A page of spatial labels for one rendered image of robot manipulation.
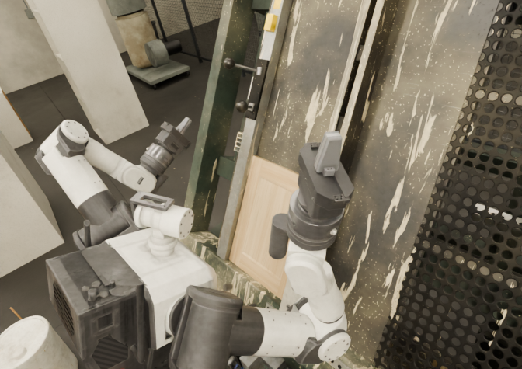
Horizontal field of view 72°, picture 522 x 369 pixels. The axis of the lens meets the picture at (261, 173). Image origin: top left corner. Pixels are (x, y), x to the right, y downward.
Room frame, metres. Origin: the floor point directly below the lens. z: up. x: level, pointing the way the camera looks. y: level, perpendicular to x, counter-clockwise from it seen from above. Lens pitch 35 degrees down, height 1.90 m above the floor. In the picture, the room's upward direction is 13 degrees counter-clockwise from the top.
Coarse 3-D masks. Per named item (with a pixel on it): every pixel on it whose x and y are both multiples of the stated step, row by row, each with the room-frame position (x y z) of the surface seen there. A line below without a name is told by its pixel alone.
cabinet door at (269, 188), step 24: (264, 168) 1.01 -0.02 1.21; (264, 192) 0.97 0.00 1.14; (288, 192) 0.90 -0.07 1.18; (240, 216) 1.00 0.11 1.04; (264, 216) 0.93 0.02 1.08; (240, 240) 0.95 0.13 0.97; (264, 240) 0.88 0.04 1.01; (288, 240) 0.82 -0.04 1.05; (240, 264) 0.90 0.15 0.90; (264, 264) 0.84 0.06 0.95
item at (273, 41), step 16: (288, 0) 1.24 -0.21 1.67; (272, 32) 1.21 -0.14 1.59; (272, 48) 1.18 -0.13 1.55; (272, 64) 1.18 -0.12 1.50; (272, 80) 1.17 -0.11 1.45; (256, 128) 1.10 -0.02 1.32; (256, 144) 1.10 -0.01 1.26; (240, 160) 1.09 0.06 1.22; (240, 176) 1.05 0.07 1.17; (240, 192) 1.03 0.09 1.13; (240, 208) 1.02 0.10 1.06; (224, 224) 1.01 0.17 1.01; (224, 240) 0.98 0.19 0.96; (224, 256) 0.95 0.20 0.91
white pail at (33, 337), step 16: (32, 320) 1.34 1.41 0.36; (0, 336) 1.28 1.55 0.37; (16, 336) 1.26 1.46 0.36; (32, 336) 1.24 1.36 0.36; (48, 336) 1.22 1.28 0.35; (0, 352) 1.19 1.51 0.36; (16, 352) 1.14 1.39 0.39; (32, 352) 1.14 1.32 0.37; (48, 352) 1.17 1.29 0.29; (64, 352) 1.24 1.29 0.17; (0, 368) 1.09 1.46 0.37; (16, 368) 1.08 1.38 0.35; (32, 368) 1.10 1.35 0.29; (48, 368) 1.13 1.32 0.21; (64, 368) 1.18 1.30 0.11
